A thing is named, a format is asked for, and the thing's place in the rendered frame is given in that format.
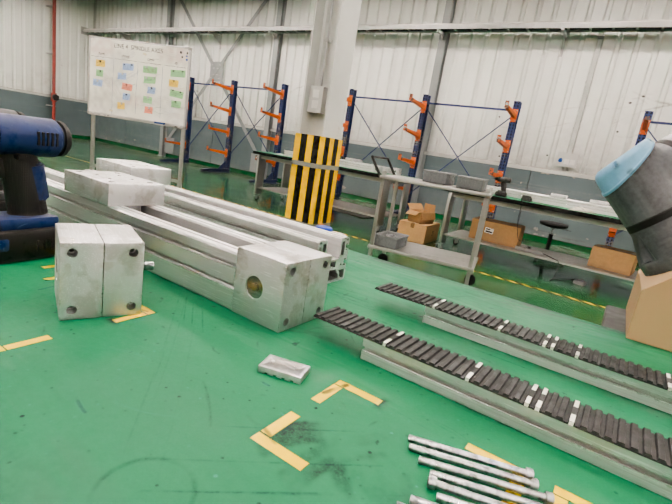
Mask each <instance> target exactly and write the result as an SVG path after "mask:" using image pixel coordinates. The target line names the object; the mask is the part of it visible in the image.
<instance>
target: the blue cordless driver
mask: <svg viewBox="0 0 672 504"><path fill-rule="evenodd" d="M71 146H72V136H71V132H70V130H69V129H68V127H67V126H66V124H64V123H63V122H61V121H55V120H53V119H47V118H39V117H31V116H23V115H15V114H7V113H0V179H2V185H3V191H4V197H5V203H6V209H7V211H0V264H5V263H11V262H18V261H25V260H32V259H38V258H45V257H52V256H55V223H59V219H58V216H56V215H53V214H49V213H48V208H47V203H46V200H47V198H49V191H48V185H47V179H46V173H45V166H44V163H41V162H40V161H38V157H56V156H57V157H63V156H65V155H66V154H67V153H68V152H69V151H70V149H71ZM37 156H38V157H37Z"/></svg>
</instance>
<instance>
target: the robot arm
mask: <svg viewBox="0 0 672 504"><path fill-rule="evenodd" d="M595 181H596V183H597V185H598V187H599V188H600V190H601V192H602V193H601V194H602V196H603V197H605V198H606V199H607V201H608V203H609V204H610V206H611V207H612V209H613V210H614V212H615V213H616V215H617V216H618V218H619V219H620V221H621V222H622V224H623V225H624V227H625V228H626V229H627V231H628V232H629V234H630V236H631V237H632V239H633V244H634V248H635V252H636V256H637V260H638V265H639V267H640V269H641V271H642V272H643V274H644V275H645V276H654V275H659V274H662V273H666V272H669V271H672V134H670V135H668V136H666V137H664V138H662V139H660V140H658V141H657V142H654V141H653V140H651V139H650V138H646V139H644V140H643V141H641V142H640V143H638V144H637V145H636V146H634V147H633V148H631V149H630V150H628V151H627V152H626V153H624V154H623V155H621V156H620V157H618V158H617V159H616V160H614V161H613V162H611V163H610V164H608V165H607V166H606V167H604V168H603V169H601V170H600V171H599V172H598V173H597V174H596V176H595Z"/></svg>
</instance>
